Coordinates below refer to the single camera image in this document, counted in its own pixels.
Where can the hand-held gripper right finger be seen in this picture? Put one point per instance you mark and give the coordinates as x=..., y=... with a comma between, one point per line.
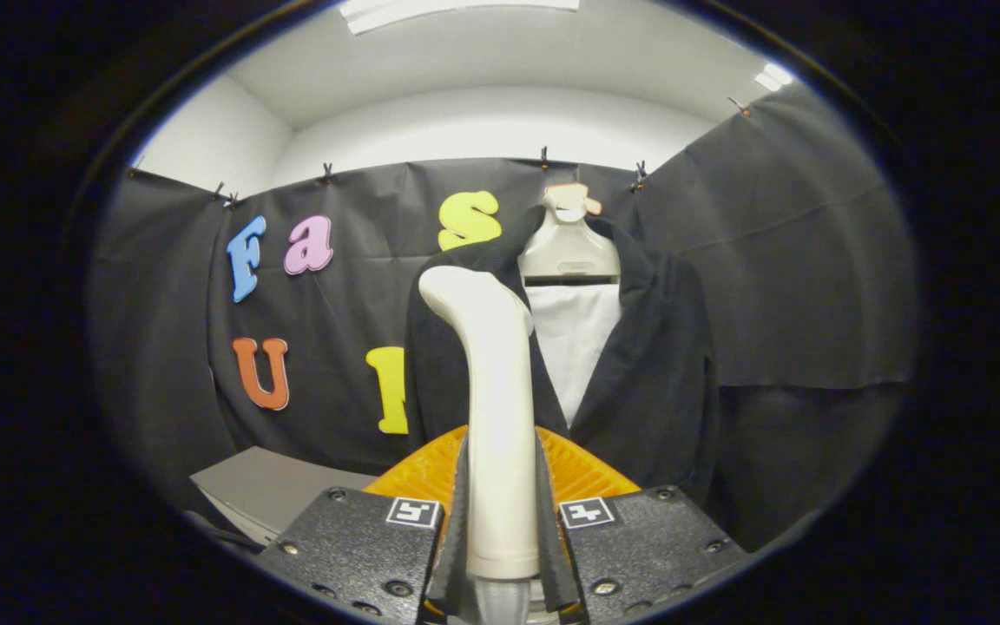
x=549, y=555

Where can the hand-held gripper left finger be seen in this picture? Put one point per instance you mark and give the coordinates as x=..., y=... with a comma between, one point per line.
x=457, y=555

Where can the white garment steamer wand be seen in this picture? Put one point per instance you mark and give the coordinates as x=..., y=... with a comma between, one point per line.
x=500, y=417

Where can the black jacket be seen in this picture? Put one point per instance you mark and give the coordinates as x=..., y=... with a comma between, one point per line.
x=656, y=382

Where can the grey cabinet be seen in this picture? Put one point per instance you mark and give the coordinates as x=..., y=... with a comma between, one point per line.
x=274, y=490

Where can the white padded ironing form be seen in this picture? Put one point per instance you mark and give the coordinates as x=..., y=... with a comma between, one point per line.
x=574, y=338

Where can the white plastic hanger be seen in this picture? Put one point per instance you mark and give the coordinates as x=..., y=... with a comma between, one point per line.
x=565, y=247

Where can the black backdrop cloth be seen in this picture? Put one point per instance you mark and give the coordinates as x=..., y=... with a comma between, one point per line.
x=812, y=304

